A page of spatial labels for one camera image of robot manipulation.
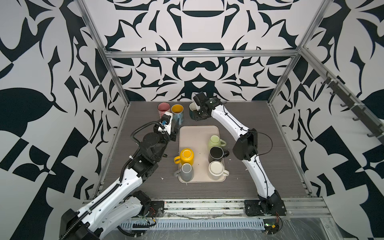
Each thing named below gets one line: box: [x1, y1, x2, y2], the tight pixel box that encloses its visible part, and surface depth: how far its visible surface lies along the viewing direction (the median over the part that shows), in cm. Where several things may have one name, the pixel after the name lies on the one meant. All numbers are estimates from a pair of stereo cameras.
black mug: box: [208, 146, 230, 163], surface depth 85 cm
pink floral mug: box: [157, 102, 171, 118], surface depth 104 cm
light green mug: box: [208, 135, 227, 152], surface depth 90 cm
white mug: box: [208, 160, 230, 180], surface depth 82 cm
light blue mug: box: [171, 103, 184, 126], surface depth 104 cm
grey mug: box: [173, 163, 195, 182], surface depth 80 cm
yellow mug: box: [174, 148, 195, 166], surface depth 85 cm
